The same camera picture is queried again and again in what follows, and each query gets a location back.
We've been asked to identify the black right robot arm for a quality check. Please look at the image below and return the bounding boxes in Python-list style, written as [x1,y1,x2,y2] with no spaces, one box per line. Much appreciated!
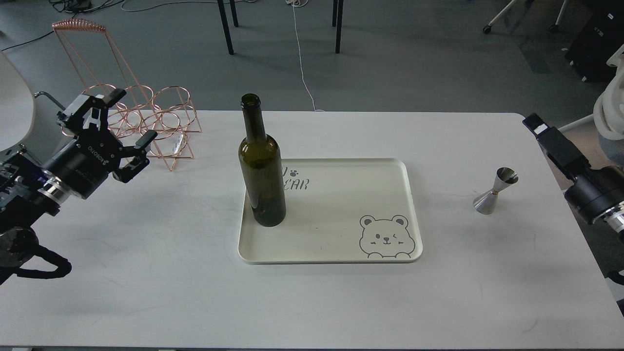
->
[522,113,624,240]

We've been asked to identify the cream bear serving tray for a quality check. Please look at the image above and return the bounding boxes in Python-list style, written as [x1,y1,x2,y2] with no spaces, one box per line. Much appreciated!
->
[238,158,423,264]

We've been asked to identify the white chair left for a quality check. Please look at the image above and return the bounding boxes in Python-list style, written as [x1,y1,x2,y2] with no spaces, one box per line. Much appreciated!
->
[0,51,66,152]

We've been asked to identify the office chair wheel base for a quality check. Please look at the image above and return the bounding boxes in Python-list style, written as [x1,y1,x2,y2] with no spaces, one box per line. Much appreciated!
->
[483,0,570,35]

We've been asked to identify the steel double jigger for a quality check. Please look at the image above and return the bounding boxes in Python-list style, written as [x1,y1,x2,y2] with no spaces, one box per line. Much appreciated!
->
[473,167,519,215]

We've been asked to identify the white floor cable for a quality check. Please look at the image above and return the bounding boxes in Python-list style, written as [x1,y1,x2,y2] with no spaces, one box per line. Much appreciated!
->
[285,0,325,112]

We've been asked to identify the copper wire bottle rack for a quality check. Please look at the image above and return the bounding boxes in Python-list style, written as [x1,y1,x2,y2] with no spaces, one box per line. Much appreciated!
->
[52,19,202,171]

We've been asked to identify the white office chair right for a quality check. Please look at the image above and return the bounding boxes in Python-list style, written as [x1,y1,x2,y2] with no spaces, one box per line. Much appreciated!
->
[556,44,624,166]

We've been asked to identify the dark green wine bottle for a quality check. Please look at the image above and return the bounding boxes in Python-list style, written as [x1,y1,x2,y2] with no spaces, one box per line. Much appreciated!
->
[238,93,287,227]

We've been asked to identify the black table legs right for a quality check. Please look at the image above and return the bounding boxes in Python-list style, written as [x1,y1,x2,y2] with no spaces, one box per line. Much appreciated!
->
[331,0,345,54]

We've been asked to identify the black equipment case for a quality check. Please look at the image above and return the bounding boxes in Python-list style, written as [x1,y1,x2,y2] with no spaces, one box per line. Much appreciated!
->
[565,0,624,81]

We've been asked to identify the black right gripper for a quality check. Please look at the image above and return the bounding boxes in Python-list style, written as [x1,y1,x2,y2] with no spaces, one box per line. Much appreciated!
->
[522,113,624,224]

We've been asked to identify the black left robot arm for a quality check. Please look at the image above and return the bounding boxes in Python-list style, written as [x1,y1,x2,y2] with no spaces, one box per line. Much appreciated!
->
[0,88,157,282]

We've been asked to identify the black table legs left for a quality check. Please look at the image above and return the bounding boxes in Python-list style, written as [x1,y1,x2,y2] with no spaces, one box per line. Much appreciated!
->
[217,0,239,55]

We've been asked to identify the black floor cables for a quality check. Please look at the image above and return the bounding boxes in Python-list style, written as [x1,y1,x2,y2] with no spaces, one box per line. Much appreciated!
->
[0,0,126,52]

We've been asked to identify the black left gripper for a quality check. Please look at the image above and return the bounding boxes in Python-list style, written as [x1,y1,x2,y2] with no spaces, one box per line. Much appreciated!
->
[42,89,158,198]

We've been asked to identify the black table legs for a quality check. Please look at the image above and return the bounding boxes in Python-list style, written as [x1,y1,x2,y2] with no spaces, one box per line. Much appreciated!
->
[217,0,239,55]
[331,0,345,54]

